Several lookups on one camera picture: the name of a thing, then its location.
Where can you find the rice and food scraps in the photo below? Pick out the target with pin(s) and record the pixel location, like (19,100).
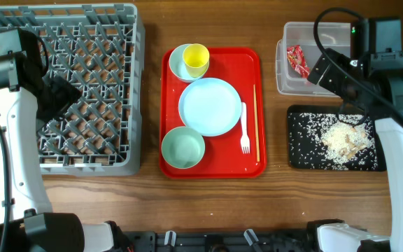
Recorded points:
(345,143)

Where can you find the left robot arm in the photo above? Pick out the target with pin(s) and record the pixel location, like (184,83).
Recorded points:
(27,102)

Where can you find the white plastic fork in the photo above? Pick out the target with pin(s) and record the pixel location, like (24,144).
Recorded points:
(244,140)

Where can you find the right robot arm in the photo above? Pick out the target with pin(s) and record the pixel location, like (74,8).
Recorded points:
(372,80)

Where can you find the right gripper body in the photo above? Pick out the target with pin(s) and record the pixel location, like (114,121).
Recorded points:
(336,80)

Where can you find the red snack wrapper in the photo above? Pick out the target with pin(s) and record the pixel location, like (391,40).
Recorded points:
(297,60)

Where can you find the clear plastic bin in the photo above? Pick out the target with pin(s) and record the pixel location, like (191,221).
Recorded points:
(335,35)

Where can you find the light blue small bowl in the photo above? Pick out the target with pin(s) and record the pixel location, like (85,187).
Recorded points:
(177,65)

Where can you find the black plastic tray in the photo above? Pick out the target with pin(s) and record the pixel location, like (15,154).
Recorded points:
(303,140)

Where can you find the grey dishwasher rack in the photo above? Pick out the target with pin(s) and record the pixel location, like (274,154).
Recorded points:
(99,49)

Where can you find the wooden chopstick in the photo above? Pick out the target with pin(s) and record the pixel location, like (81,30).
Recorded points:
(257,140)

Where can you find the green bowl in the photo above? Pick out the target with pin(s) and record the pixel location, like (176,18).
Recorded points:
(183,147)

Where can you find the light blue plate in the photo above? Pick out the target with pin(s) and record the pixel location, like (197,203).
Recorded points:
(211,106)

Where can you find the yellow plastic cup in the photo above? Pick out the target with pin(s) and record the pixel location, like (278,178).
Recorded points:
(196,58)

